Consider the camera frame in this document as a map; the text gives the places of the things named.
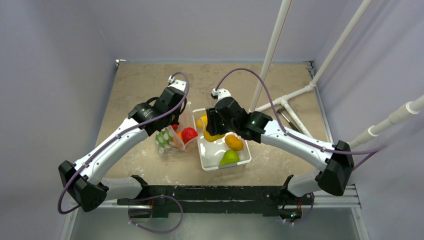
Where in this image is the green striped melon toy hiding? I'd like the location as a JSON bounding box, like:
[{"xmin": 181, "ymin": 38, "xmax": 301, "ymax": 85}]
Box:
[{"xmin": 155, "ymin": 128, "xmax": 176, "ymax": 149}]

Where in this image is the white jointed pipe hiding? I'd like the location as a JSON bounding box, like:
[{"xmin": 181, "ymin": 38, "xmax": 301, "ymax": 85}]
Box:
[{"xmin": 348, "ymin": 95, "xmax": 424, "ymax": 149}]

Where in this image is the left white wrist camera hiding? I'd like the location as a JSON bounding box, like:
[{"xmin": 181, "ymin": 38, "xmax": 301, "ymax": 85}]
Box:
[{"xmin": 168, "ymin": 75, "xmax": 187, "ymax": 93}]

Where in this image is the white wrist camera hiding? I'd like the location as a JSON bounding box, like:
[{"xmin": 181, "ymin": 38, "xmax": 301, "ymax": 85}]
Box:
[
  {"xmin": 211, "ymin": 88, "xmax": 232, "ymax": 102},
  {"xmin": 168, "ymin": 75, "xmax": 187, "ymax": 93}
]

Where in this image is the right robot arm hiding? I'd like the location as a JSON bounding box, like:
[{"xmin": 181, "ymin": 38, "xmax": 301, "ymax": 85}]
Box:
[{"xmin": 206, "ymin": 97, "xmax": 354, "ymax": 204}]

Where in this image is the clear zip top bag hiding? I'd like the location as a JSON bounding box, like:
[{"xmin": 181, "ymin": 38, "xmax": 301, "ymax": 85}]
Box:
[{"xmin": 154, "ymin": 101, "xmax": 200, "ymax": 155}]

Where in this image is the white plastic basket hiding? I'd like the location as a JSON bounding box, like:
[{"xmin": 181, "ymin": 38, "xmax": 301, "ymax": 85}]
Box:
[{"xmin": 192, "ymin": 108, "xmax": 252, "ymax": 171}]

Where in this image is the metal clamp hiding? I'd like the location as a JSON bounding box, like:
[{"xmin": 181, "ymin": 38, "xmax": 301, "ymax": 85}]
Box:
[{"xmin": 276, "ymin": 107, "xmax": 301, "ymax": 133}]

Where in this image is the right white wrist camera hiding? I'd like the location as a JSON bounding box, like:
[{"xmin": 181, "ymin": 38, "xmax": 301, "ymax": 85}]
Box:
[{"xmin": 211, "ymin": 88, "xmax": 232, "ymax": 102}]

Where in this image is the orange-yellow potato toy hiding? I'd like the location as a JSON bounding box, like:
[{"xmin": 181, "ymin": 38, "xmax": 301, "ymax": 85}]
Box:
[{"xmin": 224, "ymin": 134, "xmax": 244, "ymax": 152}]

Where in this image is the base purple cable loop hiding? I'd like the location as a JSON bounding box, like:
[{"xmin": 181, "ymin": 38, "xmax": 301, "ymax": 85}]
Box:
[{"xmin": 127, "ymin": 194, "xmax": 185, "ymax": 235}]

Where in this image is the yellow pear toy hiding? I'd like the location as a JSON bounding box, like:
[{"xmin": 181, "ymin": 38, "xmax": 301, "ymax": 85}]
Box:
[{"xmin": 203, "ymin": 130, "xmax": 226, "ymax": 143}]

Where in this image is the red strawberry toy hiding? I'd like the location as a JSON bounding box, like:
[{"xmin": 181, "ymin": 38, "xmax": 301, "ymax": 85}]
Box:
[{"xmin": 179, "ymin": 127, "xmax": 198, "ymax": 144}]

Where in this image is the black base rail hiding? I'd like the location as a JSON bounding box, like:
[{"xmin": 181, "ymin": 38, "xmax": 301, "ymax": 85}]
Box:
[{"xmin": 117, "ymin": 185, "xmax": 312, "ymax": 219}]

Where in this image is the yellow mango toy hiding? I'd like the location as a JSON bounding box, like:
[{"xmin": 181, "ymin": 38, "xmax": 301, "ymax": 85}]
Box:
[{"xmin": 195, "ymin": 114, "xmax": 208, "ymax": 130}]

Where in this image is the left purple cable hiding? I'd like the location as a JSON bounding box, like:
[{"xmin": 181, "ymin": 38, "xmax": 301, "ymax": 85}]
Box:
[{"xmin": 57, "ymin": 71, "xmax": 190, "ymax": 215}]

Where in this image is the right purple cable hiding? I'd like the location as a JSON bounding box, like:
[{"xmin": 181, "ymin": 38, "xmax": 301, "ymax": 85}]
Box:
[{"xmin": 214, "ymin": 68, "xmax": 387, "ymax": 171}]

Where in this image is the white pipe frame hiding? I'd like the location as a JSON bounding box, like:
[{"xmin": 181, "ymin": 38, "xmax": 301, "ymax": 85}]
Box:
[{"xmin": 248, "ymin": 0, "xmax": 374, "ymax": 138}]

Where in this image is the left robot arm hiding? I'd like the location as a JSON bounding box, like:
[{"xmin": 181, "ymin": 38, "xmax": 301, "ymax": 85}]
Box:
[{"xmin": 57, "ymin": 81, "xmax": 189, "ymax": 215}]

